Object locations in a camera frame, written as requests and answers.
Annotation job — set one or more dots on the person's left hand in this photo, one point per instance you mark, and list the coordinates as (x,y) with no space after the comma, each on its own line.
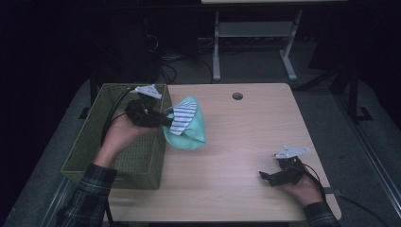
(118,138)

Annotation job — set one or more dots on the white metal stand frame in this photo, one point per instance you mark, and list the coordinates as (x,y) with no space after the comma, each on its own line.
(252,29)

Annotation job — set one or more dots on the mint green shirt striped collar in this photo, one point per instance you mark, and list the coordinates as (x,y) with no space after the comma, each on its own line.
(189,135)

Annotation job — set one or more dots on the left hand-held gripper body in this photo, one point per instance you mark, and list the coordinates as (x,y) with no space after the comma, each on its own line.
(143,115)

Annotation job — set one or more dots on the person's right hand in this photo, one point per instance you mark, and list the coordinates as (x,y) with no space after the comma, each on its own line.
(307,192)

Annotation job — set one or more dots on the grey table clamp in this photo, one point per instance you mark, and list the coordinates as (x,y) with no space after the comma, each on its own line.
(333,191)

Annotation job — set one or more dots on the green woven basket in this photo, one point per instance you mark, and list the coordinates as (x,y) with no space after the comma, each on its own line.
(142,164)

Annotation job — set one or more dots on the black metal stand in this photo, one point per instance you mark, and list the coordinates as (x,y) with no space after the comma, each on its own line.
(353,94)

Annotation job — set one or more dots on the grey metal rail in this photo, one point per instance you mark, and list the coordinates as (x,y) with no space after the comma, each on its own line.
(53,208)
(372,154)

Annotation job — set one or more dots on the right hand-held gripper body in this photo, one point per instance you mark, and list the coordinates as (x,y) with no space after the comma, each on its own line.
(288,173)

